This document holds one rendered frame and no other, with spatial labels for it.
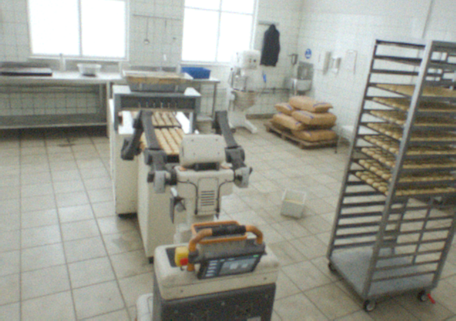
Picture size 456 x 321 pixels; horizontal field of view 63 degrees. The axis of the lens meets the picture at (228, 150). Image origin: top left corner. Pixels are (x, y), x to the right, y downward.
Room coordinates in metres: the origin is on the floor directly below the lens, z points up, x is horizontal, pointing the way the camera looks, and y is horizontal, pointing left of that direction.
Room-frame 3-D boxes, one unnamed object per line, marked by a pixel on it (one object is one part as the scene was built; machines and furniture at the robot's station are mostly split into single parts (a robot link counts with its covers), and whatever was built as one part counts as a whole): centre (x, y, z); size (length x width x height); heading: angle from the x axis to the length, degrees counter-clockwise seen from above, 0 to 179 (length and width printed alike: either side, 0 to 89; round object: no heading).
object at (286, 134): (6.26, -1.23, 0.06); 1.20 x 0.80 x 0.11; 32
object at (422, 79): (2.11, -1.02, 0.97); 0.03 x 0.03 x 1.70; 20
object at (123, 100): (3.22, 0.68, 1.01); 0.72 x 0.33 x 0.34; 111
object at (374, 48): (2.54, -0.87, 0.97); 0.03 x 0.03 x 1.70; 20
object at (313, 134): (6.01, -1.39, 0.19); 0.72 x 0.42 x 0.15; 124
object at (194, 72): (6.23, 0.66, 0.95); 0.40 x 0.30 x 0.14; 122
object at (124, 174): (3.67, 0.84, 0.42); 1.28 x 0.72 x 0.84; 21
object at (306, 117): (6.01, -1.36, 0.47); 0.72 x 0.42 x 0.17; 125
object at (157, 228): (2.75, 0.50, 0.45); 0.70 x 0.34 x 0.90; 21
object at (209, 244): (1.46, 0.01, 0.87); 0.23 x 0.15 x 0.11; 111
